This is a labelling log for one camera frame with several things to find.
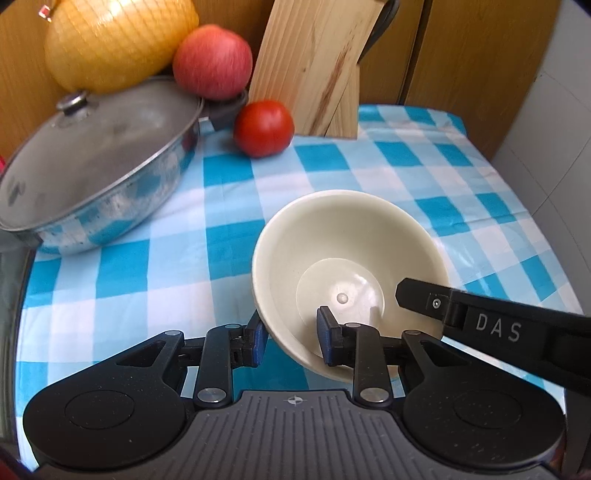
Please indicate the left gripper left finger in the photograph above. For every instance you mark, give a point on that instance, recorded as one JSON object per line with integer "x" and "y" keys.
{"x": 222, "y": 350}

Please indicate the red tomato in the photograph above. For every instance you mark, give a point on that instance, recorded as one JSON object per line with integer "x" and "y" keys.
{"x": 263, "y": 128}

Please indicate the black scissors handle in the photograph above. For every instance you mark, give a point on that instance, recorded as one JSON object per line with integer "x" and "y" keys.
{"x": 383, "y": 22}

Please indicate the blue white checkered tablecloth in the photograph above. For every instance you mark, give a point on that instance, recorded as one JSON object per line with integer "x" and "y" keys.
{"x": 188, "y": 267}

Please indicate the frosted glass door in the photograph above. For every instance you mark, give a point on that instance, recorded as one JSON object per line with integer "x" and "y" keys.
{"x": 16, "y": 263}

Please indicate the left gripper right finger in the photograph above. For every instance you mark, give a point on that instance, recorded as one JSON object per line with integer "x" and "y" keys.
{"x": 366, "y": 351}

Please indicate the red apple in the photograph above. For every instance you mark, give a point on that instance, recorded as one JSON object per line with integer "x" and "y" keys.
{"x": 213, "y": 63}

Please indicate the yellow pomelo in net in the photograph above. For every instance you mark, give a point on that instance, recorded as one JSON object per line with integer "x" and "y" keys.
{"x": 103, "y": 46}

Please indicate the glass pan lid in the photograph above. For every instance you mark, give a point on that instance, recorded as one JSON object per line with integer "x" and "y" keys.
{"x": 74, "y": 157}

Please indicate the wooden cabinet panels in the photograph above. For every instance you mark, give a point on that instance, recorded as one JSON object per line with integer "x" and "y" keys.
{"x": 475, "y": 59}

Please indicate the steel pan with handles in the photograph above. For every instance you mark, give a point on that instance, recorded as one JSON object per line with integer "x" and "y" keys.
{"x": 123, "y": 206}

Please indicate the cream bowl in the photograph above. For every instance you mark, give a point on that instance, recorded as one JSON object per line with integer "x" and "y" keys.
{"x": 349, "y": 251}

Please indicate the wooden knife block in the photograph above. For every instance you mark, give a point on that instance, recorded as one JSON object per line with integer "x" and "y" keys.
{"x": 309, "y": 62}

